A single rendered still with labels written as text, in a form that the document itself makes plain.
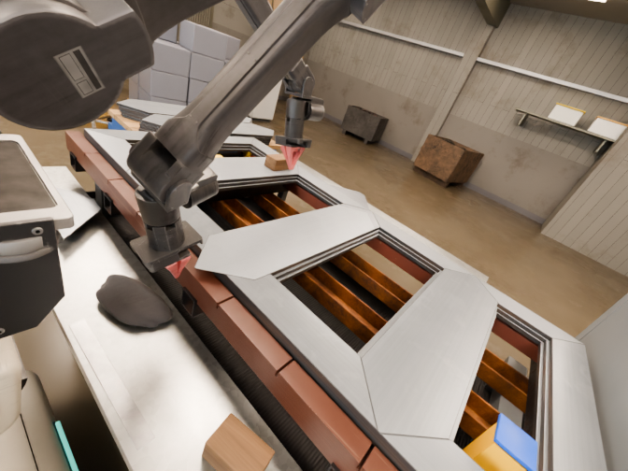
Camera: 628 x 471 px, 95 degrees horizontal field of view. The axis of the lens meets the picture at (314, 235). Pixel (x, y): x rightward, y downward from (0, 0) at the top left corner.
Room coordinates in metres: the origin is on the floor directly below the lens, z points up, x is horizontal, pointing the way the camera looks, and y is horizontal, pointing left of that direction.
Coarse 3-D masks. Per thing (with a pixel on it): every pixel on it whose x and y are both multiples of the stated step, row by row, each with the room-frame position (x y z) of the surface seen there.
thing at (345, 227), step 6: (312, 210) 0.92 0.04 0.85; (318, 210) 0.94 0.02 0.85; (324, 210) 0.96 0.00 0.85; (324, 216) 0.91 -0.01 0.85; (330, 216) 0.93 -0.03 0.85; (336, 216) 0.95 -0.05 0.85; (330, 222) 0.88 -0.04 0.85; (336, 222) 0.90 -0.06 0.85; (342, 222) 0.92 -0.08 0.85; (348, 222) 0.93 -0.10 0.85; (342, 228) 0.87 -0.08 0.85; (348, 228) 0.89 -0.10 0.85; (354, 228) 0.91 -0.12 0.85; (348, 234) 0.85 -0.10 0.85; (354, 234) 0.87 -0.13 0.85; (360, 234) 0.88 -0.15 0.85
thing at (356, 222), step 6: (330, 210) 0.98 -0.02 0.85; (336, 210) 1.00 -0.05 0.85; (342, 210) 1.02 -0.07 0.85; (342, 216) 0.97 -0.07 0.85; (348, 216) 0.99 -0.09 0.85; (354, 216) 1.01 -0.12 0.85; (354, 222) 0.95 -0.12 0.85; (360, 222) 0.97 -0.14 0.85; (360, 228) 0.93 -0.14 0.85; (366, 228) 0.95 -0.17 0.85; (372, 228) 0.96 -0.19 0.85
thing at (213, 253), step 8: (208, 240) 0.55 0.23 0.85; (208, 248) 0.52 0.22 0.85; (216, 248) 0.53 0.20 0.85; (208, 256) 0.50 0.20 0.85; (216, 256) 0.50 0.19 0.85; (224, 256) 0.52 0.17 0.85; (216, 264) 0.48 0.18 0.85; (224, 264) 0.49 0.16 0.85; (232, 264) 0.50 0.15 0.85; (216, 272) 0.46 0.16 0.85; (224, 272) 0.47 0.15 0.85; (232, 272) 0.47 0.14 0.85; (240, 272) 0.48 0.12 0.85; (248, 272) 0.49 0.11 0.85
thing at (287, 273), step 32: (320, 192) 1.15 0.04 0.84; (320, 256) 0.68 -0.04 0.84; (416, 256) 0.91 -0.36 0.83; (512, 320) 0.74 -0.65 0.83; (288, 352) 0.36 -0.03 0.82; (480, 352) 0.54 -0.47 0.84; (544, 352) 0.65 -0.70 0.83; (320, 384) 0.32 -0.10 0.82; (544, 384) 0.52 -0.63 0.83; (352, 416) 0.28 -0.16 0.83; (544, 416) 0.43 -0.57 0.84; (384, 448) 0.25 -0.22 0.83; (544, 448) 0.35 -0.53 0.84
